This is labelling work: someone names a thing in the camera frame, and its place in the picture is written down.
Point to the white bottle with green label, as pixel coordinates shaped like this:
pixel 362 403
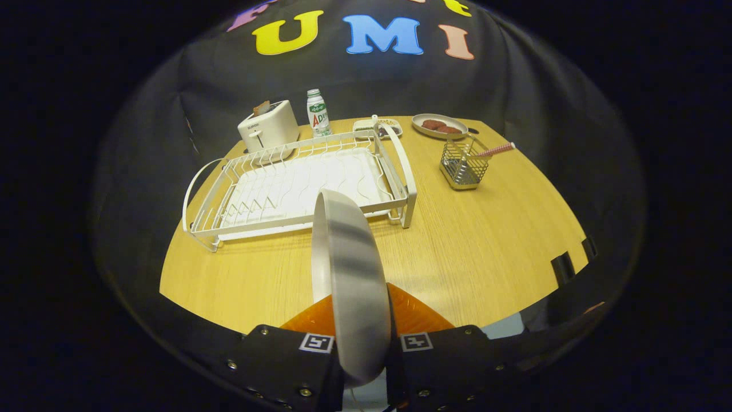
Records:
pixel 318 117

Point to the white toaster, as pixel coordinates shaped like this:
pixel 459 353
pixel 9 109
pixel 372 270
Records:
pixel 274 129

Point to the black backdrop cloth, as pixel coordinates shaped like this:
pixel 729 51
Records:
pixel 229 86

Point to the black table clamp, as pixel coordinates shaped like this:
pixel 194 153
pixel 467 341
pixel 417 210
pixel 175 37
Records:
pixel 589 248
pixel 563 268

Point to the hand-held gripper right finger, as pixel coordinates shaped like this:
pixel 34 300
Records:
pixel 446 366

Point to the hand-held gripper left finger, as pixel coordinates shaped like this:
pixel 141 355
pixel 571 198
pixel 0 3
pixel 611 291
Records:
pixel 274 360

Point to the small beige meat plate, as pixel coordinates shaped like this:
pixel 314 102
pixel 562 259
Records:
pixel 418 123

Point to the white divided dish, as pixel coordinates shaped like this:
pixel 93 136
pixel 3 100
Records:
pixel 363 125

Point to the large beige plate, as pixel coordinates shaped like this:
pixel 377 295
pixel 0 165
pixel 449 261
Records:
pixel 354 274

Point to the brown bread slice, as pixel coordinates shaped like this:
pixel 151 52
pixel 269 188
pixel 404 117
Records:
pixel 262 108

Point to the red meat patty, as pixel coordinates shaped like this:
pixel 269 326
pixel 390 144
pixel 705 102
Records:
pixel 433 124
pixel 450 130

